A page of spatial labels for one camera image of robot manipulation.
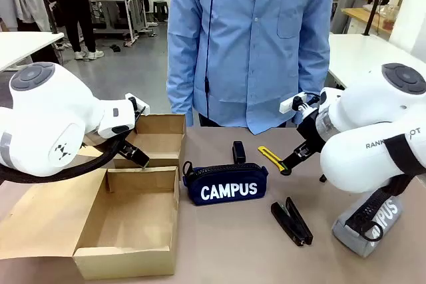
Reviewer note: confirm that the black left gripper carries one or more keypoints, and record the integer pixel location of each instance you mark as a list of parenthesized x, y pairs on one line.
[(128, 151)]

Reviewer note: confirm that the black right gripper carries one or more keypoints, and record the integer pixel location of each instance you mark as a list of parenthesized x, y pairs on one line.
[(309, 127)]

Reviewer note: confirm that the yellow utility knife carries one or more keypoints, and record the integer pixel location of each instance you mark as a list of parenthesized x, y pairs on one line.
[(269, 156)]

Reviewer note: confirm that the small black rectangular object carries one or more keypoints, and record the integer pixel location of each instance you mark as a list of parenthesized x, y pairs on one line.
[(239, 152)]

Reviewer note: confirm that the black stapler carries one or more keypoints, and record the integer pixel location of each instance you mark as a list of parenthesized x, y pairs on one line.
[(293, 222)]

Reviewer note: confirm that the navy CAMPUS pencil case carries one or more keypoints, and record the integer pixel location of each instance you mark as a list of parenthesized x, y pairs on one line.
[(229, 191)]

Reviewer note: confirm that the grey CAMPUS pencil case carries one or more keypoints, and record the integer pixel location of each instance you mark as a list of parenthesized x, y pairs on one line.
[(352, 242)]

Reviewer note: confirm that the person's right forearm blue sleeve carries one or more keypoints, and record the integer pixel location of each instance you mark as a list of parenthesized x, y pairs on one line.
[(179, 101)]

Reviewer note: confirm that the person's left forearm blue sleeve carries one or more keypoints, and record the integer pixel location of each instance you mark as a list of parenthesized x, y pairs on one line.
[(309, 78)]

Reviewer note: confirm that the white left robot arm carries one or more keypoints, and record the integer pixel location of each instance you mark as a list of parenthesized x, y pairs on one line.
[(50, 114)]

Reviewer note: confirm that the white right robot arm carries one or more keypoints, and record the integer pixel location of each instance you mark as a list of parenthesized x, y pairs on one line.
[(366, 114)]

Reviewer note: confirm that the cardboard box with long lid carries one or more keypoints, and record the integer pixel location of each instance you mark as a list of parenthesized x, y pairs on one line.
[(159, 137)]

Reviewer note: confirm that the large open cardboard box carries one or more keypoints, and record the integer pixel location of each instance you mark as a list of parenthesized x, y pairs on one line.
[(133, 217)]

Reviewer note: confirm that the black shoes on floor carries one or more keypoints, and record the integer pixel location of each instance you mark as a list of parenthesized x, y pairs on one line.
[(116, 48)]

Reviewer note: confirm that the person in blue shirt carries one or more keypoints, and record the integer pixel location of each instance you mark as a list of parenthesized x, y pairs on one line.
[(249, 48)]

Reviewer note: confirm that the black plastic stool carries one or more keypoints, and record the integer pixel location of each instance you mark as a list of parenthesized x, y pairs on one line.
[(159, 9)]

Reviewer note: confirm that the wooden top table with bottles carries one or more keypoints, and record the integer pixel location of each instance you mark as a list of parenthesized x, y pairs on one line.
[(359, 14)]

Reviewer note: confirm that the white side table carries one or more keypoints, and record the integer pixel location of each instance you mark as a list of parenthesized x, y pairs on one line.
[(23, 44)]

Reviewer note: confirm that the black stand pole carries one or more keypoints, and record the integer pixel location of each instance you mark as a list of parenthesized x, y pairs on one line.
[(376, 1)]

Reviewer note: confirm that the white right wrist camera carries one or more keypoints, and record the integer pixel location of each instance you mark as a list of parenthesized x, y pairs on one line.
[(288, 105)]

